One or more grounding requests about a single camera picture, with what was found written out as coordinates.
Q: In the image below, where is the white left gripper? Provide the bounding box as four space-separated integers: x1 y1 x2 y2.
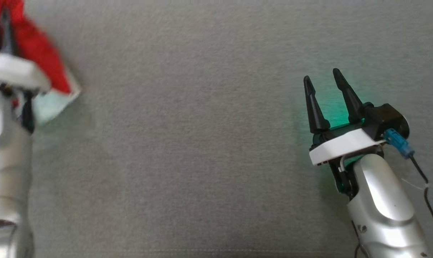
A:
0 8 53 97

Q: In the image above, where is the large grey sofa seat cushion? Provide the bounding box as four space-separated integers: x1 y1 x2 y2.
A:
0 0 433 258

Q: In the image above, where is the blue right cable connector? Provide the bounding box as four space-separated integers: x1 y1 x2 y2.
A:
384 129 415 159

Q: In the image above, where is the red white striped shirt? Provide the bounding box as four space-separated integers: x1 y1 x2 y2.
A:
0 0 82 126

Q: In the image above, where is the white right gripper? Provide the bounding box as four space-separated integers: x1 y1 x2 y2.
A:
303 68 386 200

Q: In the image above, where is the white cable tie tag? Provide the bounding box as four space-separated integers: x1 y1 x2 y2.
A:
401 177 429 191

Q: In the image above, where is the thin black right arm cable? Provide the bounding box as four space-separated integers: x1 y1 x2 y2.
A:
410 156 433 245

